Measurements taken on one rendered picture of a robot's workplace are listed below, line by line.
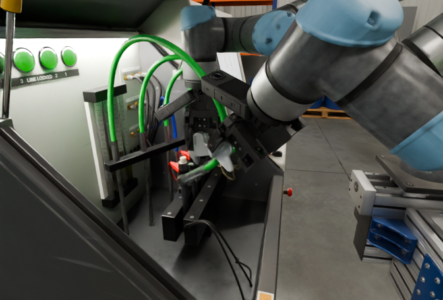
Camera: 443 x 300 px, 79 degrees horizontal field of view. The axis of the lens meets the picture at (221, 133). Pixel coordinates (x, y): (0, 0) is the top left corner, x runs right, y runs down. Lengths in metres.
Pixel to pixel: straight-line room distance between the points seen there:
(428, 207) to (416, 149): 0.74
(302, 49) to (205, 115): 0.37
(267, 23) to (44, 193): 0.42
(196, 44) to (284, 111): 0.32
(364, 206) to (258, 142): 0.63
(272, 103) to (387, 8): 0.13
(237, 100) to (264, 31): 0.16
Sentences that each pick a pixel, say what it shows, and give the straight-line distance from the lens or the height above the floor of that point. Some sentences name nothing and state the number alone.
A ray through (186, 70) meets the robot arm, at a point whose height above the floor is 1.36.
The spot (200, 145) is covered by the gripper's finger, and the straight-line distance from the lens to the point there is 0.65.
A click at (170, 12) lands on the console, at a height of 1.50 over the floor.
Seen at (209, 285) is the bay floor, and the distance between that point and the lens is 0.78.
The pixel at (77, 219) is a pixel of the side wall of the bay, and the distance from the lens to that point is 0.42.
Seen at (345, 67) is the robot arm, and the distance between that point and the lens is 0.26.
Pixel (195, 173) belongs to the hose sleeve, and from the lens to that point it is 0.56.
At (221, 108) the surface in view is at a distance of 0.47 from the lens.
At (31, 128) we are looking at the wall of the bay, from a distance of 0.71.
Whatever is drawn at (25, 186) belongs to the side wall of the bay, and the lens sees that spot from 0.45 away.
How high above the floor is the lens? 1.42
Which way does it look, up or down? 20 degrees down
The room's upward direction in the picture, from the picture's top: straight up
